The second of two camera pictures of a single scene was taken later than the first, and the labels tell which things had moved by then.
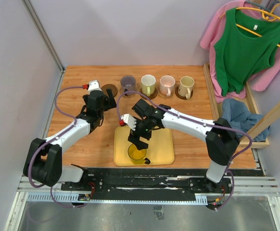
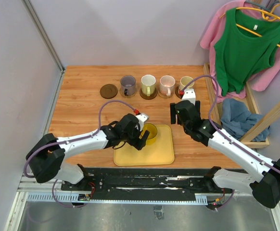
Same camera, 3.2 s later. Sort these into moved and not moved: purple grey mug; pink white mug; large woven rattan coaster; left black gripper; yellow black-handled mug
Moved: yellow black-handled mug; left black gripper
Not moved: purple grey mug; pink white mug; large woven rattan coaster
